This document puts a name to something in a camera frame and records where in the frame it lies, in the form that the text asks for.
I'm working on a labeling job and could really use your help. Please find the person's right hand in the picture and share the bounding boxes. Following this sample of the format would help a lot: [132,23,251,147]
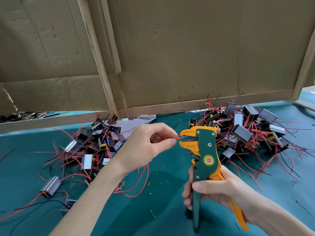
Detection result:
[182,166,262,224]

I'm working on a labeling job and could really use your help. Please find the person's left hand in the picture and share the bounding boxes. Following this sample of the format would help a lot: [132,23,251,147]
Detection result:
[111,123,179,175]

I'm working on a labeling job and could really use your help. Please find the wired module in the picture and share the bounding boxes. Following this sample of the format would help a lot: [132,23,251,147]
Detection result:
[114,135,187,198]

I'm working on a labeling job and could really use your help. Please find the orange green wire strippers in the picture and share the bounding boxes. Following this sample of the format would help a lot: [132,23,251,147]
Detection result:
[179,126,249,232]

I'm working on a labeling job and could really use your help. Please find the pile of wired transformers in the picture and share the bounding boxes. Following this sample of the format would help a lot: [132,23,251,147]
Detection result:
[179,93,315,192]
[0,113,136,217]

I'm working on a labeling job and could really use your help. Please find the person's left forearm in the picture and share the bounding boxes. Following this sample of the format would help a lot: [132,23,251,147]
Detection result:
[49,165,128,236]

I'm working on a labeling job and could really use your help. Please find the person's right forearm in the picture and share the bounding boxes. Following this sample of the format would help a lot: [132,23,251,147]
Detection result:
[246,196,315,236]

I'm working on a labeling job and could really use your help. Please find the crumpled grey plastic bag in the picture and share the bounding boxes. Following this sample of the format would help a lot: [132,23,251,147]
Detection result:
[117,114,157,140]

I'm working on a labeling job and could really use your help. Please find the thin wooden strip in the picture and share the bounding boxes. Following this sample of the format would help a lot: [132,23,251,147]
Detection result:
[101,0,123,74]

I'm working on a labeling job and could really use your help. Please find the flat grey board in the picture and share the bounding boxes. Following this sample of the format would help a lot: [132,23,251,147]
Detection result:
[295,86,315,110]

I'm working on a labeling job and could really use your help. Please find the smooth brown cardboard panel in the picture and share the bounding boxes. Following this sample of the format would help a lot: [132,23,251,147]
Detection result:
[109,0,315,108]

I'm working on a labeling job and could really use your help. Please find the creased brown cardboard panel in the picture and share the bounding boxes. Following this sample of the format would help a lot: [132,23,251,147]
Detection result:
[0,0,110,115]

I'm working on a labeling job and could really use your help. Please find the long wooden bottom rail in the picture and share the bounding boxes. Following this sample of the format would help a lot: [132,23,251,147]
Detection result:
[120,90,294,118]

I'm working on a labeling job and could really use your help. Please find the short wooden bottom rail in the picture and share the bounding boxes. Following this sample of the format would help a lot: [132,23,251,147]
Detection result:
[0,111,111,134]

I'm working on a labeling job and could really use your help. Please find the wide wooden post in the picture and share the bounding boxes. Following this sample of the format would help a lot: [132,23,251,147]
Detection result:
[77,0,119,116]

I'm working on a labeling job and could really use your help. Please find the heap of black cables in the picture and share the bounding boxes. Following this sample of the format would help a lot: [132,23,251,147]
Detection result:
[0,110,60,122]

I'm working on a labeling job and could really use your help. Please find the wooden corner post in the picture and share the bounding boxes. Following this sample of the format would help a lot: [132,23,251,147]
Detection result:
[292,27,315,100]

